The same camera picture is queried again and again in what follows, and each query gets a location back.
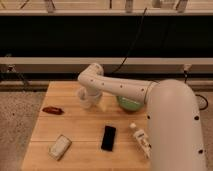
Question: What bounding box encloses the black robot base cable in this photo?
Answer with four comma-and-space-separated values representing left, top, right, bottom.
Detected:
195, 93, 210, 111

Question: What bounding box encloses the black hanging cable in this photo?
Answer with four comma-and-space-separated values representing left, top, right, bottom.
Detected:
109, 7, 148, 75

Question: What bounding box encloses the black rectangular block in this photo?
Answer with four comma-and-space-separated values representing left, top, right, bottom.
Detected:
101, 126, 116, 151

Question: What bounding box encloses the green bowl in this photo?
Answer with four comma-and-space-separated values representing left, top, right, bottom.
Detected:
116, 96, 143, 112

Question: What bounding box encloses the white plastic bottle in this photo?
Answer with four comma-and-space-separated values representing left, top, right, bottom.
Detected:
130, 123, 150, 158

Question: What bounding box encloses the white small box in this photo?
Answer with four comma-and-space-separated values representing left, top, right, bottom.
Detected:
49, 135, 72, 161

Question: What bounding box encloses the grey metal rail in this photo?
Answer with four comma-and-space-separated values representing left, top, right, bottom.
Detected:
0, 57, 213, 74

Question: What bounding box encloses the red-brown small object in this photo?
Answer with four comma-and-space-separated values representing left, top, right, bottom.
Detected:
42, 106, 64, 115

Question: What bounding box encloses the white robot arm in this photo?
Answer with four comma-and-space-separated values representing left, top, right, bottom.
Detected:
78, 63, 207, 171

